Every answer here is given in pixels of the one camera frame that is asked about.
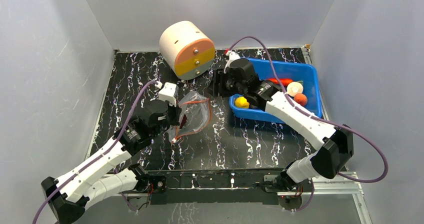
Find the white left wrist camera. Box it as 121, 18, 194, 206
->
158, 82, 179, 107

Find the blue plastic bin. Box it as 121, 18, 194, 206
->
228, 58, 323, 124

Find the clear orange-zip bag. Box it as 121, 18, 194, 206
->
166, 91, 212, 143

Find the dark red toy fruit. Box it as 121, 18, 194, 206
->
179, 114, 187, 129

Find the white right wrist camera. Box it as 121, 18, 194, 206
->
223, 50, 241, 74

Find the cylindrical wooden drawer box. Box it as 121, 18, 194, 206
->
159, 20, 216, 81

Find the white toy onion half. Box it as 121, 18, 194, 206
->
286, 81, 304, 97

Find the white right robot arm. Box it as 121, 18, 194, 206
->
209, 58, 353, 191

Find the orange-red toy peach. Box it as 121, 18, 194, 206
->
293, 93, 308, 107

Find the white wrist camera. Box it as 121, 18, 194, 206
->
223, 50, 241, 74
158, 82, 179, 107

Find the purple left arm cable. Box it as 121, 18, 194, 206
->
31, 80, 160, 224

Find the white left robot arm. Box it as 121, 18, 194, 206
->
36, 99, 182, 224

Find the yellow toy pear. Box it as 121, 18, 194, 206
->
234, 96, 250, 109

